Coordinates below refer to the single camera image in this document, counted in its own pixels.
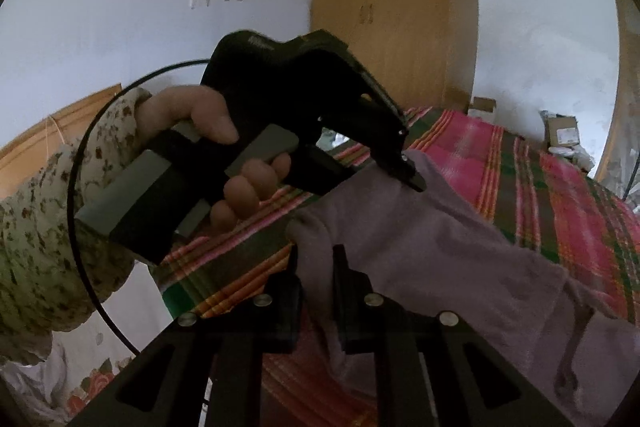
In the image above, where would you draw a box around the purple fleece sweater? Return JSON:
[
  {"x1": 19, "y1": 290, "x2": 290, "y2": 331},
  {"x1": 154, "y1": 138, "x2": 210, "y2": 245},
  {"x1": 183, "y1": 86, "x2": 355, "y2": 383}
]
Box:
[{"x1": 286, "y1": 150, "x2": 639, "y2": 426}]

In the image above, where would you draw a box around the patterned left sleeve forearm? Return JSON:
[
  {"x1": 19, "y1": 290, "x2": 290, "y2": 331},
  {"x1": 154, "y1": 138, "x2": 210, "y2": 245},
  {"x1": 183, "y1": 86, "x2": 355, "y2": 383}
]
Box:
[{"x1": 1, "y1": 88, "x2": 151, "y2": 365}]

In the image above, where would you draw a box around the person left hand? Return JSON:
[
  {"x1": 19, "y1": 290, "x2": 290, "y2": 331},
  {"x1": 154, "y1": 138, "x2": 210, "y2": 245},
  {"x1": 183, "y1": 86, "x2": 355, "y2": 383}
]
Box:
[{"x1": 134, "y1": 84, "x2": 292, "y2": 233}]

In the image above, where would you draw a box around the floral bed sheet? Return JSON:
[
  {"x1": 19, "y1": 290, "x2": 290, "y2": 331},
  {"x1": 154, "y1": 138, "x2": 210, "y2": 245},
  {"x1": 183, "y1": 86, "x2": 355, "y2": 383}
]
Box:
[{"x1": 1, "y1": 263, "x2": 171, "y2": 426}]

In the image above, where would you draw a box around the wooden wardrobe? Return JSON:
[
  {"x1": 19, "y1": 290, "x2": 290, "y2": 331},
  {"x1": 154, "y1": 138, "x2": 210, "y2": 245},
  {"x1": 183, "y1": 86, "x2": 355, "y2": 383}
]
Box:
[{"x1": 310, "y1": 0, "x2": 478, "y2": 110}]

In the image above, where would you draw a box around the white cardboard box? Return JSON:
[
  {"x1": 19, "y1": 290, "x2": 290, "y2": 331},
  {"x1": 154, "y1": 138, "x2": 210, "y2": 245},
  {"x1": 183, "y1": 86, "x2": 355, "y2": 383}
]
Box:
[{"x1": 466, "y1": 96, "x2": 497, "y2": 124}]

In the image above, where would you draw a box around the red green plaid blanket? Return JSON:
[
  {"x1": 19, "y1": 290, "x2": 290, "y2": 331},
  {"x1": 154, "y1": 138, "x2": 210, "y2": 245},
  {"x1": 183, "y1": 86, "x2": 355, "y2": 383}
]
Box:
[{"x1": 153, "y1": 108, "x2": 639, "y2": 426}]

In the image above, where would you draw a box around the brown cardboard box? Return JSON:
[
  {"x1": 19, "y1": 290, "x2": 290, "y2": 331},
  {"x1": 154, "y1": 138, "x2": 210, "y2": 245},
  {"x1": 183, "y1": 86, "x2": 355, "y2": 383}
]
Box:
[{"x1": 539, "y1": 110, "x2": 580, "y2": 147}]

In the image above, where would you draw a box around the plastic sheet doorway curtain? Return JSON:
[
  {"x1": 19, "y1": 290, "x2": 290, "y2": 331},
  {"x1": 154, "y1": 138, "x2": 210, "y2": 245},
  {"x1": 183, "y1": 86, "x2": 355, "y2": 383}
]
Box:
[{"x1": 597, "y1": 124, "x2": 639, "y2": 216}]

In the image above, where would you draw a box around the wooden bed headboard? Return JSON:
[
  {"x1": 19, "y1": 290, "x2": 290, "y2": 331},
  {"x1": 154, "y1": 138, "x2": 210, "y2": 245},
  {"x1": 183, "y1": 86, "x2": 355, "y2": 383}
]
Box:
[{"x1": 0, "y1": 83, "x2": 122, "y2": 198}]

